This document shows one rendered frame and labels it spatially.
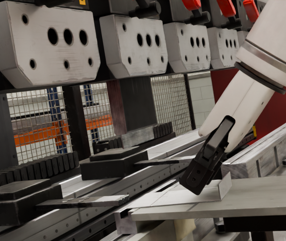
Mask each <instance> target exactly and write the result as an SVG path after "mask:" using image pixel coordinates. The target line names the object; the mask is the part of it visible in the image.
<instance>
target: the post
mask: <svg viewBox="0 0 286 241"><path fill-rule="evenodd" d="M62 91H64V92H63V98H65V99H64V105H66V106H65V111H66V112H67V113H66V116H67V119H68V120H67V122H68V125H69V126H68V128H69V132H71V133H69V134H70V139H71V145H73V146H72V151H77V154H78V160H79V161H81V160H84V159H87V158H89V157H90V156H91V151H90V145H89V139H88V134H87V128H86V122H85V114H84V108H83V103H82V97H81V91H80V86H73V87H70V86H69V85H66V86H62Z"/></svg>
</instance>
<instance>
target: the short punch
mask: <svg viewBox="0 0 286 241"><path fill-rule="evenodd" d="M106 87H107V92H108V99H109V105H110V110H111V116H112V122H113V128H114V134H115V135H120V136H121V142H122V148H123V149H126V148H128V147H131V146H134V145H137V144H140V143H142V142H146V141H148V140H151V139H154V134H153V128H152V126H154V125H156V124H157V118H156V112H155V106H154V100H153V94H152V88H151V82H150V76H148V77H135V78H125V79H117V80H111V81H106Z"/></svg>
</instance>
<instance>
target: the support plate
mask: <svg viewBox="0 0 286 241"><path fill-rule="evenodd" d="M220 181H221V180H217V181H211V182H210V184H209V185H206V186H205V187H204V188H208V187H217V186H218V184H219V182H220ZM231 181H232V188H231V189H230V190H229V192H228V193H227V194H226V196H225V197H224V198H223V200H222V201H218V202H207V203H199V204H197V205H196V206H195V207H193V208H192V209H191V210H189V211H186V210H188V209H189V208H191V207H192V206H193V205H194V204H184V205H172V206H161V207H149V208H140V209H138V210H137V211H135V212H133V213H132V214H131V218H132V221H146V220H169V219H203V218H227V217H251V216H274V215H286V175H283V176H270V177H257V178H244V179H231ZM177 190H187V189H186V188H185V187H183V186H182V185H178V186H176V187H175V188H173V189H172V190H170V191H177Z"/></svg>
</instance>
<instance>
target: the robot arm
mask: <svg viewBox="0 0 286 241"><path fill-rule="evenodd" d="M235 56H236V57H237V58H238V59H239V60H241V62H240V63H239V62H235V63H234V66H235V67H236V68H238V69H239V71H238V72H237V74H236V75H235V76H234V78H233V79H232V80H231V82H230V83H229V85H228V86H227V88H226V89H225V91H224V92H223V94H222V95H221V97H220V98H219V100H218V101H217V103H216V104H215V106H214V107H213V109H212V111H211V112H210V114H209V116H208V117H207V119H206V120H205V122H204V123H203V125H202V126H201V127H200V129H199V130H198V135H199V136H200V137H202V136H206V135H208V134H210V135H209V137H208V138H207V139H206V141H205V143H204V144H203V146H202V147H201V149H200V150H199V152H198V153H197V155H196V156H195V158H193V159H192V161H191V162H190V164H189V166H188V167H187V169H186V171H185V172H184V174H183V175H182V177H181V179H180V180H179V184H180V185H182V186H183V187H185V188H186V189H188V190H189V191H191V192H192V193H194V194H195V195H199V194H200V193H201V192H202V190H203V189H204V187H205V186H206V185H209V184H210V182H211V181H212V179H213V178H214V176H215V175H216V173H217V172H218V170H219V168H220V167H221V165H222V164H223V162H222V160H223V159H224V158H225V156H226V155H227V153H228V152H230V151H232V150H233V149H234V148H235V147H236V146H237V145H238V143H239V142H240V141H241V140H242V139H243V138H244V136H245V135H246V134H247V133H248V132H249V130H250V129H251V127H252V126H253V124H254V123H255V121H256V120H257V119H258V117H259V115H260V114H261V112H262V111H263V109H264V108H265V106H266V105H267V103H268V102H269V100H270V98H271V97H272V95H273V94H274V92H275V91H276V92H278V93H280V94H281V93H282V94H283V95H284V94H285V93H286V90H285V89H284V88H283V86H285V87H286V0H268V2H267V3H266V5H265V7H264V8H263V10H262V12H261V13H260V15H259V17H258V18H257V20H256V22H255V23H254V25H253V27H252V28H251V30H250V32H249V33H248V35H247V37H246V38H245V40H244V42H243V43H242V45H241V47H240V48H239V50H238V52H237V53H236V55H235ZM220 160H221V161H220Z"/></svg>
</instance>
